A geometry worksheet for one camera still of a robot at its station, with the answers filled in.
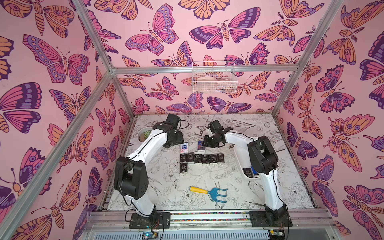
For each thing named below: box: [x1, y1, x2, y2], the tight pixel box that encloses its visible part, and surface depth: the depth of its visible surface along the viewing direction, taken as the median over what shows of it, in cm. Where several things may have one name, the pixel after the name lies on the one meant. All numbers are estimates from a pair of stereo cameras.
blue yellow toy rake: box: [189, 186, 229, 203], surface depth 84 cm
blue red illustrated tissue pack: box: [197, 141, 205, 150], surface depth 102 cm
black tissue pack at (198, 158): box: [194, 153, 202, 163], surface depth 96 cm
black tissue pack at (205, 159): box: [202, 154, 210, 164], surface depth 96 cm
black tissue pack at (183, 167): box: [179, 163, 188, 173], surface depth 92 cm
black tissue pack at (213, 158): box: [209, 154, 217, 163], surface depth 95 cm
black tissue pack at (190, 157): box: [187, 153, 195, 163], surface depth 96 cm
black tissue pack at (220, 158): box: [216, 153, 225, 163], surface depth 96 cm
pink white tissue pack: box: [180, 143, 189, 154], surface depth 100 cm
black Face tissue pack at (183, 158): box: [179, 153, 188, 163], surface depth 96 cm
